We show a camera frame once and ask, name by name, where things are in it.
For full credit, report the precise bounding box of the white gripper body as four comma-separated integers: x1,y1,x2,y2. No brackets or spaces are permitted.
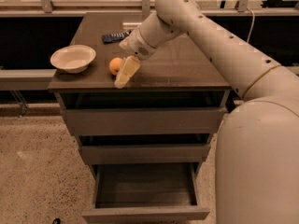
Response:
126,29,156,60

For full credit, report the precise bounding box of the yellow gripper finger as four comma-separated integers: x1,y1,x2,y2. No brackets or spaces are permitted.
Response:
114,56,141,89
119,38,128,49

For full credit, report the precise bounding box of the orange fruit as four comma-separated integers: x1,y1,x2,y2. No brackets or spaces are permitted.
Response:
109,58,122,76

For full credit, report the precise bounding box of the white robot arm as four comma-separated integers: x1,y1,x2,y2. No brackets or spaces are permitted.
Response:
121,0,299,224

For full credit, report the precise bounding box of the grey drawer cabinet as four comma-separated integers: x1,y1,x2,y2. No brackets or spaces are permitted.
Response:
48,11,236,224

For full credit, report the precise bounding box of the grey top drawer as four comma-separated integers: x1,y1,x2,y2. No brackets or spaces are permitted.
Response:
63,108,226,136

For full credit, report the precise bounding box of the grey middle drawer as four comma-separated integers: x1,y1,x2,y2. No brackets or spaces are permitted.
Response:
78,144,210,165

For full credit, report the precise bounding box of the grey open bottom drawer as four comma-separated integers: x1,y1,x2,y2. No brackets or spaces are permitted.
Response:
82,163,209,224

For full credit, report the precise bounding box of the dark blue remote control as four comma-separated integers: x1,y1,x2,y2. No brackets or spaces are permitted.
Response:
102,30,132,44

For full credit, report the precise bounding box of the white ceramic bowl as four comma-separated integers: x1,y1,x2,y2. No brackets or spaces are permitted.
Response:
50,45,96,74

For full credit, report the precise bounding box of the white cable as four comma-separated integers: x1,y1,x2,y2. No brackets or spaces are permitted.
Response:
246,7,256,45

